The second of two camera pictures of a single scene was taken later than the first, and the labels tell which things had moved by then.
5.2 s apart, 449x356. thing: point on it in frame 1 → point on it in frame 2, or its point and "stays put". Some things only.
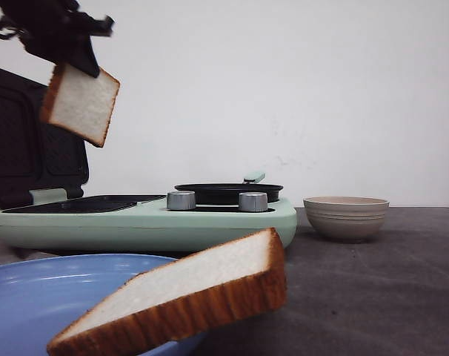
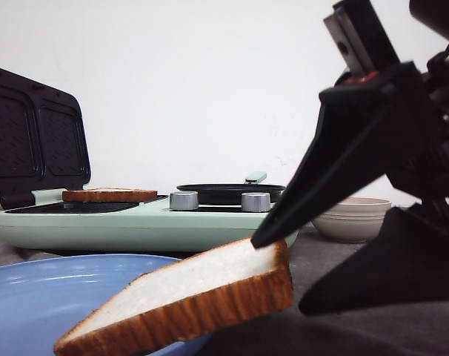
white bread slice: x=79 y=103 → x=110 y=195
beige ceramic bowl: x=345 y=219 stays put
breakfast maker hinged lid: x=25 y=153 stays put
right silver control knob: x=253 y=202 stays put
